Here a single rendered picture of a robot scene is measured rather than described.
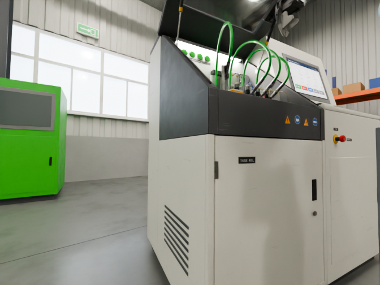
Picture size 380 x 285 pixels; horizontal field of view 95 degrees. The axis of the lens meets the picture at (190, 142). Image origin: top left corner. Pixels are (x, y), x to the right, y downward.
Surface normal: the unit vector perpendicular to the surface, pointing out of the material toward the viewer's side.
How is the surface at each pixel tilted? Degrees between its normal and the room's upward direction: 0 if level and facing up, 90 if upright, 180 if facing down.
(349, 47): 90
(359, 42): 90
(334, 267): 90
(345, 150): 90
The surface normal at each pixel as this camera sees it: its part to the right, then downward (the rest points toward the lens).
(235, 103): 0.44, -0.03
